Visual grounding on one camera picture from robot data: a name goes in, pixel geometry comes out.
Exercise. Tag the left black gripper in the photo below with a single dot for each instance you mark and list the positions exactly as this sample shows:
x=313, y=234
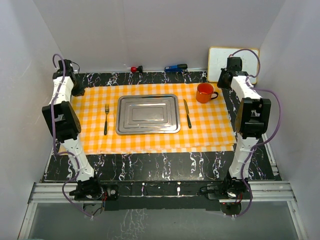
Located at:
x=80, y=91

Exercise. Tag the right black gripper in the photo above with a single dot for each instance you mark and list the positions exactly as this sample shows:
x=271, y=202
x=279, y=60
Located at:
x=219, y=82

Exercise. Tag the silver fork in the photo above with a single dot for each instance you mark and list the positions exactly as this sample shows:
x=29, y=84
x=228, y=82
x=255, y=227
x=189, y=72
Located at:
x=106, y=110

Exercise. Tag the orange translucent cup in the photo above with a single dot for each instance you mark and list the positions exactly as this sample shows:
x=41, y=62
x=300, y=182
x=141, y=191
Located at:
x=205, y=92

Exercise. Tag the silver metal tray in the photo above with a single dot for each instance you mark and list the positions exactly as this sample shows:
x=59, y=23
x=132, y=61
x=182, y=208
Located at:
x=147, y=114

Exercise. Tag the black handled table knife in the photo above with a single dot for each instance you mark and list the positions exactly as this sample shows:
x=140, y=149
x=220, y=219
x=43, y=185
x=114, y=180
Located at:
x=187, y=114

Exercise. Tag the yellow checkered tablecloth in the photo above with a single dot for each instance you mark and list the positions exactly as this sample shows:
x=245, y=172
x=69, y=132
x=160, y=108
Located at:
x=211, y=125

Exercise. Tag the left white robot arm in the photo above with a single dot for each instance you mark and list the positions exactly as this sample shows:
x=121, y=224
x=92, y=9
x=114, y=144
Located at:
x=65, y=127

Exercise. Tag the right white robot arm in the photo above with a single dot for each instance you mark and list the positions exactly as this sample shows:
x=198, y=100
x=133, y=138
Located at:
x=251, y=123

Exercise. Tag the blue marker pen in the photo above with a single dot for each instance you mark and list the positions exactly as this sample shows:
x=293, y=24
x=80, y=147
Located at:
x=176, y=68

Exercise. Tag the red black knob tool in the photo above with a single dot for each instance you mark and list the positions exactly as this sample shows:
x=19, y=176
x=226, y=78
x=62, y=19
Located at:
x=138, y=69

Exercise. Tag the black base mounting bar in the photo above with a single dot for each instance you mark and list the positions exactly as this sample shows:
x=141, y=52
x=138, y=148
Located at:
x=157, y=195

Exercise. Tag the small whiteboard yellow frame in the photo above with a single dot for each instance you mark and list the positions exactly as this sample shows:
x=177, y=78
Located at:
x=217, y=59

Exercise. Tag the aluminium frame rail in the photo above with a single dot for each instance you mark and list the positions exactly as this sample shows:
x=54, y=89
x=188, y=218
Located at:
x=262, y=191

